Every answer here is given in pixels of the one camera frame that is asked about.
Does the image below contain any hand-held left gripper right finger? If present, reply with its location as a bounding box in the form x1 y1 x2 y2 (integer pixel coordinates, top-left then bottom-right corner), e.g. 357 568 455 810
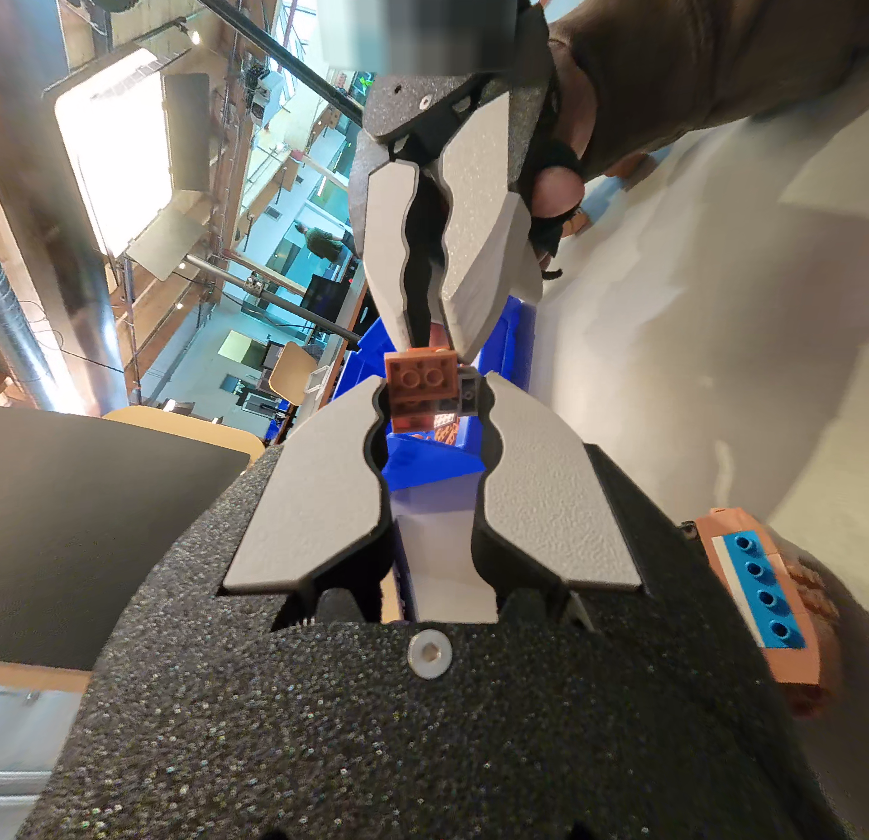
473 375 645 626

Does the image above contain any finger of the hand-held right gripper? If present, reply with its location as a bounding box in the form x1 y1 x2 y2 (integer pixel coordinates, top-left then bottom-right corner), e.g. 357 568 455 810
430 91 547 369
363 159 427 352

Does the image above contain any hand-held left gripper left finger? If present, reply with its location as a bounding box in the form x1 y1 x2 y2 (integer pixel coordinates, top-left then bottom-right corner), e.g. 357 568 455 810
220 376 395 626

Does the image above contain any blue plastic bin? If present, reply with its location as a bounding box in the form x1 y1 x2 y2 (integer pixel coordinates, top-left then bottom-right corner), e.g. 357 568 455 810
333 295 533 496

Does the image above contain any brown toy brick assembly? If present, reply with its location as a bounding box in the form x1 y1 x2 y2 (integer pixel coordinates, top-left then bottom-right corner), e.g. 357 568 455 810
383 346 482 428

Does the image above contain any person's right forearm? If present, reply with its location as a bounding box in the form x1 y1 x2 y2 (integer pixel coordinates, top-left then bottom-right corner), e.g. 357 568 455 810
550 0 869 179

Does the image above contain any black monitor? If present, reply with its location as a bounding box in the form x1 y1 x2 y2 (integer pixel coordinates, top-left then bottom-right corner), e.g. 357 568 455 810
301 272 354 321

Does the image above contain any black pole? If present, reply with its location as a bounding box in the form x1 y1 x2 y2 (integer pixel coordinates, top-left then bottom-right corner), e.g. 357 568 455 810
163 0 370 124

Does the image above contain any black chair with wooden rim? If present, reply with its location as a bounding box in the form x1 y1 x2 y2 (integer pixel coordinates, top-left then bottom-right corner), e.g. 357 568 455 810
0 403 270 681

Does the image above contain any grey light reflector panel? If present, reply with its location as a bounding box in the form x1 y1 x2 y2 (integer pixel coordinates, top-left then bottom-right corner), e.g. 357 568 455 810
125 70 221 282

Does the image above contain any colourful toy brick model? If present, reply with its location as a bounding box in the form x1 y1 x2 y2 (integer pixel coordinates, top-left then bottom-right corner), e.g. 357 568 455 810
683 507 832 716

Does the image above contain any ceiling light panel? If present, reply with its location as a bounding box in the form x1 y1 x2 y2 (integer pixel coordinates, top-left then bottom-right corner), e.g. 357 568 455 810
55 47 177 260

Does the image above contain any silver ventilation duct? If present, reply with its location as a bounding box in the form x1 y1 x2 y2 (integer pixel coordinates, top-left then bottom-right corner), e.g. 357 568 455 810
0 260 58 418

